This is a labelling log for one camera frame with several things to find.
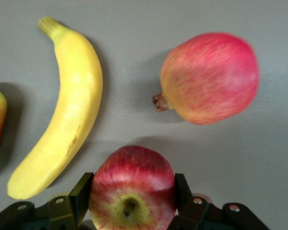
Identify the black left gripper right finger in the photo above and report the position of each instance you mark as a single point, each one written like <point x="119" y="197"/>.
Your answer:
<point x="194" y="215"/>

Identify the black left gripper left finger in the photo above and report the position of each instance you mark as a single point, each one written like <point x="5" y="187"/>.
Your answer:
<point x="69" y="210"/>

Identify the red apple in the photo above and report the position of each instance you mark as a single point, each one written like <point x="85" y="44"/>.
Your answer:
<point x="211" y="79"/>
<point x="132" y="182"/>

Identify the yellow banana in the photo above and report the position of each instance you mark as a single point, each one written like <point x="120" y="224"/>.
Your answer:
<point x="76" y="95"/>

